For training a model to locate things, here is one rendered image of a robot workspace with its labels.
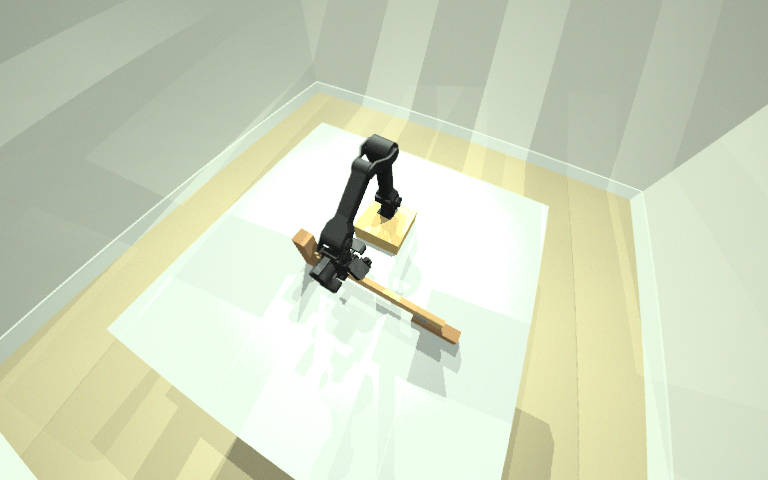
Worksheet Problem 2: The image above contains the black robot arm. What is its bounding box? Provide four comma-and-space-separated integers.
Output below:
308, 134, 402, 286

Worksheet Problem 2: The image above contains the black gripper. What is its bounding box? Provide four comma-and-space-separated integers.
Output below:
319, 238, 367, 294

